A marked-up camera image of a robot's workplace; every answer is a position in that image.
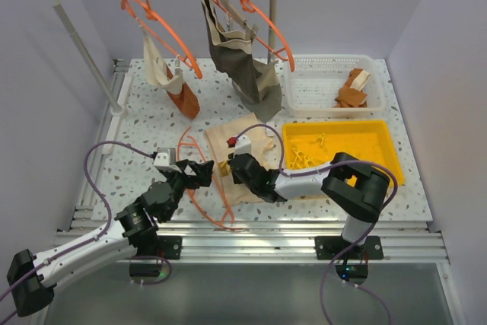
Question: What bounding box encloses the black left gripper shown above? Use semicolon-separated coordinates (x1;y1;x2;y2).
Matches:
162;159;213;221

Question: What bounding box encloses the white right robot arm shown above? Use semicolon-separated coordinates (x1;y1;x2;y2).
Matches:
228;152;399;259

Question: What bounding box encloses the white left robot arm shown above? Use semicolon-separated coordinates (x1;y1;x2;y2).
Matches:
4;159;214;317

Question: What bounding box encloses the orange hanging underwear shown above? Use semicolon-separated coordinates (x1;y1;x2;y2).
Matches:
164;66;200;119

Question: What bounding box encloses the grey hanging underwear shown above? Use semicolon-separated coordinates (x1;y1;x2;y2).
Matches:
201;0;282;123

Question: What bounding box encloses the beige hanging underwear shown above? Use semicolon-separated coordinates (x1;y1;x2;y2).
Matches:
142;30;184;95

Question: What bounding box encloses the brown and cream underwear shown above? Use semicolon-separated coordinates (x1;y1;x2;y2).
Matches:
334;69;371;108

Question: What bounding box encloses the wooden clip hanger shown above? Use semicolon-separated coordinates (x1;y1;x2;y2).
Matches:
211;0;258;40

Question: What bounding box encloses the orange hanger with clothes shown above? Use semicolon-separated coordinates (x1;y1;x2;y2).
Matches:
120;0;202;79

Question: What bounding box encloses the pile of cream clothespins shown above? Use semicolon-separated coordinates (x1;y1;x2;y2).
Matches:
285;133;329;170

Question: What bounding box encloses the yellow plastic tray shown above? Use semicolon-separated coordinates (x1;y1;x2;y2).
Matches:
282;120;405;185

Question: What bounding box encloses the white plastic basket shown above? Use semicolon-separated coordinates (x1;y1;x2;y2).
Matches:
282;54;386;119

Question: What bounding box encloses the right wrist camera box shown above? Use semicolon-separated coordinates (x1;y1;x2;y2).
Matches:
227;134;252;158

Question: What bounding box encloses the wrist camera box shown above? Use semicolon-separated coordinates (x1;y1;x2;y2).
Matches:
153;148;177;171
227;134;252;158

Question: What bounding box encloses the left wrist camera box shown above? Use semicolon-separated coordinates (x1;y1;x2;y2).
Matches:
153;148;177;171

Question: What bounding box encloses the aluminium rail frame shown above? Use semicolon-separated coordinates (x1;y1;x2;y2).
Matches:
88;59;448;263

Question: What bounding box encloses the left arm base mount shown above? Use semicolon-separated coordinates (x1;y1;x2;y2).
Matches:
129;236;183;285

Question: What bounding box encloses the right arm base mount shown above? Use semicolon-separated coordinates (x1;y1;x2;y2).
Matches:
314;236;384;285

